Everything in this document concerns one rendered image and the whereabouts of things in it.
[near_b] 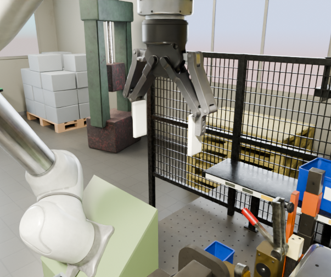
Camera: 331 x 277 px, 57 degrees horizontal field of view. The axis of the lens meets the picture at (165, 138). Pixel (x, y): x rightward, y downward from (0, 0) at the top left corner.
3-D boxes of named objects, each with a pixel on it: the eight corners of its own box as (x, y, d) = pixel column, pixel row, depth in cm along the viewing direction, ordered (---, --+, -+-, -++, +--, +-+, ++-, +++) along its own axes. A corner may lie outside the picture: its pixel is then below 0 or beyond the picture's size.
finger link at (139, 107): (134, 103, 57) (132, 101, 57) (135, 138, 59) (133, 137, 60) (146, 100, 59) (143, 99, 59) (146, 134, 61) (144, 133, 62)
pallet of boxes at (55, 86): (101, 122, 585) (96, 54, 543) (58, 133, 525) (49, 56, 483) (68, 111, 669) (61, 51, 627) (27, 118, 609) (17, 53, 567)
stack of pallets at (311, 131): (308, 193, 328) (321, 123, 302) (276, 223, 277) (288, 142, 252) (220, 163, 403) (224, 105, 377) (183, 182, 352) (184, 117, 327)
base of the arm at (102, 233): (56, 273, 113) (45, 270, 109) (83, 216, 121) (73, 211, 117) (88, 291, 102) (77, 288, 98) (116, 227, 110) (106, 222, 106)
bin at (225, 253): (219, 282, 122) (220, 264, 119) (199, 270, 128) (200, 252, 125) (234, 267, 129) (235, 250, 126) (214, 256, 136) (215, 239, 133)
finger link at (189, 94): (174, 59, 52) (179, 54, 51) (207, 115, 50) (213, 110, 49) (158, 61, 50) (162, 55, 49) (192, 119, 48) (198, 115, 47)
